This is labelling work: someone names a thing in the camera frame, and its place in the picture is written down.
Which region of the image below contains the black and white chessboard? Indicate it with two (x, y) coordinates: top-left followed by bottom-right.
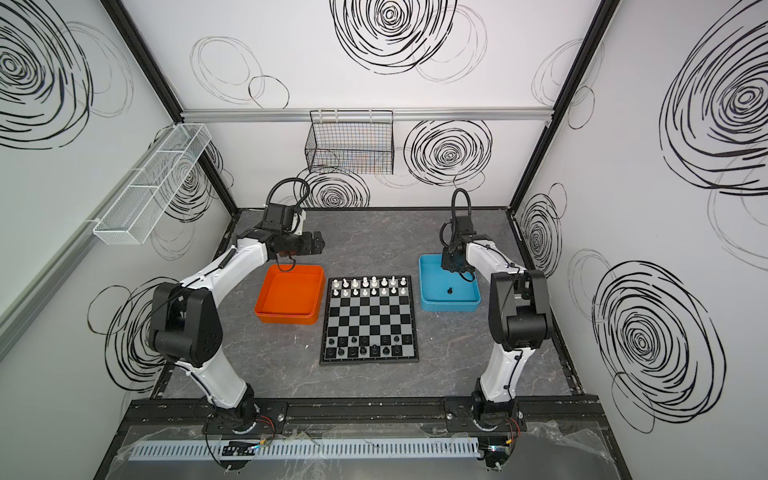
(319, 275), (419, 365)

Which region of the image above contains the white mesh shelf basket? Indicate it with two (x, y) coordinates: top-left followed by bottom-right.
(92, 123), (211, 246)

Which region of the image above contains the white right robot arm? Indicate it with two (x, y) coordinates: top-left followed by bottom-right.
(439, 214), (553, 405)

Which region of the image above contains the white slotted cable duct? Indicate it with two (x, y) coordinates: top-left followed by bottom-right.
(127, 438), (481, 463)

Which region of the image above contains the aluminium wall rail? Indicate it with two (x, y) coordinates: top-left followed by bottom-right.
(181, 106), (554, 123)

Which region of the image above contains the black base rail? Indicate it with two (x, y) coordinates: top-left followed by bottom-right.
(118, 395), (606, 434)

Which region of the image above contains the blue plastic tray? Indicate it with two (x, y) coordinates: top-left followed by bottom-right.
(419, 254), (481, 312)

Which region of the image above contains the black wire basket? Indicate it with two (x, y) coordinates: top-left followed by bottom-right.
(304, 120), (395, 175)

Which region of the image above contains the black vertical frame post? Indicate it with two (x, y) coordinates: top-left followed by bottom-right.
(99, 0), (239, 217)

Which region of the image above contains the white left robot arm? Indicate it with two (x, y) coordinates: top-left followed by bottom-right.
(148, 202), (325, 433)

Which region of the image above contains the black right frame post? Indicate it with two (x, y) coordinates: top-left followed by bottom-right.
(508, 0), (620, 212)

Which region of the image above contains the orange plastic tray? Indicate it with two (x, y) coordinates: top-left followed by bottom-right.
(254, 265), (326, 325)

